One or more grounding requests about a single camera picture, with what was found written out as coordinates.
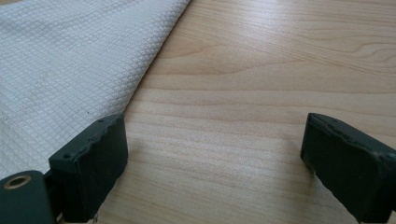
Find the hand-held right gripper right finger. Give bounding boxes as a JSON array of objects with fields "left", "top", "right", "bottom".
[{"left": 300, "top": 112, "right": 396, "bottom": 224}]

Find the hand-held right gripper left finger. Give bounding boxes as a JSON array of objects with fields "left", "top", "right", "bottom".
[{"left": 48, "top": 113, "right": 129, "bottom": 224}]

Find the white textured cloth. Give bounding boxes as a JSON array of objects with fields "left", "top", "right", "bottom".
[{"left": 0, "top": 0, "right": 191, "bottom": 181}]

